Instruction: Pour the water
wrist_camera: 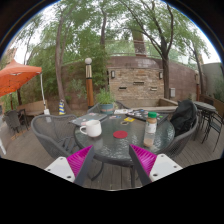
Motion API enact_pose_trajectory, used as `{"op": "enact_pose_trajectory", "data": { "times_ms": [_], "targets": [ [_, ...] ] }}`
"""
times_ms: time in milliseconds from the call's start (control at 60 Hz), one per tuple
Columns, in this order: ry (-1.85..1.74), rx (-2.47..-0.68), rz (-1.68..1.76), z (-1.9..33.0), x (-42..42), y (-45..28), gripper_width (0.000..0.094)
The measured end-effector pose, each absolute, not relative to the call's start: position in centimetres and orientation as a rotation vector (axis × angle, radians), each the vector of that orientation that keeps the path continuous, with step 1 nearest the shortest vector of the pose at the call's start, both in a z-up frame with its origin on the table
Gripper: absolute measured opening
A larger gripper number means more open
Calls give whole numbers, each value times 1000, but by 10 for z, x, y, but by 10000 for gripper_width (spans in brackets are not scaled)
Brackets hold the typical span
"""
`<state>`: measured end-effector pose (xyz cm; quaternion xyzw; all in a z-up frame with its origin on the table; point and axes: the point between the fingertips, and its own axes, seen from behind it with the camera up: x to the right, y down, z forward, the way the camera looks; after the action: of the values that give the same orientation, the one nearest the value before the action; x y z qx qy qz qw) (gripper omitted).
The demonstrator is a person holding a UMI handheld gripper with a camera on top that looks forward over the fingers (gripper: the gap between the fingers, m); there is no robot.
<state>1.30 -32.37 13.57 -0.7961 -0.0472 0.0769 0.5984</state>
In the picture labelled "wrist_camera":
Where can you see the wooden lamp post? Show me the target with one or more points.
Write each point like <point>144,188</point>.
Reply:
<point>89,83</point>

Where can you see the black backpack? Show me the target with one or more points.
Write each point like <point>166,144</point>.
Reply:
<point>184,117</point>

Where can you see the grey wicker chair right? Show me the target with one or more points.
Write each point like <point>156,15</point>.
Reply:
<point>179,142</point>

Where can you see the dark wicker chair far left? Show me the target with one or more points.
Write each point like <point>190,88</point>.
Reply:
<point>16,119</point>

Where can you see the blue yellow striped cone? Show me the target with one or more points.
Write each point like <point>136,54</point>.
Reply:
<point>61,107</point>

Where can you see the yellow sticky note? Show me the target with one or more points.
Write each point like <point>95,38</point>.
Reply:
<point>129,119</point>

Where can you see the black laptop with stickers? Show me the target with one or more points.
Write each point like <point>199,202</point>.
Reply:
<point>142,115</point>

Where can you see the grey wicker chair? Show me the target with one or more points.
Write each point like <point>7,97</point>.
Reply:
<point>56,134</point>
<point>179,142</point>

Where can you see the red round coaster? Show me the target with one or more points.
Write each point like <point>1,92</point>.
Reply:
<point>120,134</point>

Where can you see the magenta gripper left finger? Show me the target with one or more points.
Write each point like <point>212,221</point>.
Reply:
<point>75,167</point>

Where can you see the dark side table right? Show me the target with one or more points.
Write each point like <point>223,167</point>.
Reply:
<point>209,114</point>

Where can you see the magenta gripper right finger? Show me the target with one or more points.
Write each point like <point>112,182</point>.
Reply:
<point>151,167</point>

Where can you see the white ceramic mug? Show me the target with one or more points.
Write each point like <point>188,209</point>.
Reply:
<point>92,128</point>

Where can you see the round glass patio table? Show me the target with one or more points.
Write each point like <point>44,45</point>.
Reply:
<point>111,150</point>

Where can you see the grey wicker chair left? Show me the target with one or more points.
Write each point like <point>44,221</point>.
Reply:
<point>56,134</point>

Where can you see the orange patio umbrella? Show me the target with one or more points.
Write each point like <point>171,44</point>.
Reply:
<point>14,75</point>

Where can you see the grey laptop with stickers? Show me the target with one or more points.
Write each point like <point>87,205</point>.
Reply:
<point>80,121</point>

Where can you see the potted green plant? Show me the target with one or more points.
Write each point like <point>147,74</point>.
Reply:
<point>106,101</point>

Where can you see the clear bottle green cap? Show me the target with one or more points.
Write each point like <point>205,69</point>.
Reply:
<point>150,129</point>

